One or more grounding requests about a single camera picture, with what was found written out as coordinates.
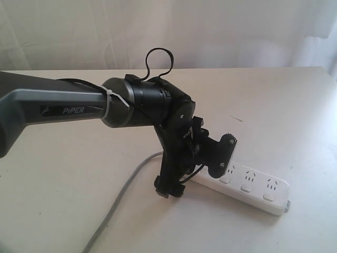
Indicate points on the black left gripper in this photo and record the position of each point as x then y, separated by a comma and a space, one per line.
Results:
185, 148

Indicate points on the white power strip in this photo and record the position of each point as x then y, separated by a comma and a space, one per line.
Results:
250, 186

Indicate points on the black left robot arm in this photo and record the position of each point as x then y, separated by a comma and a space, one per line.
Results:
120, 103

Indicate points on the white curtain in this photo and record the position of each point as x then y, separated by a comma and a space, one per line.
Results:
78, 35

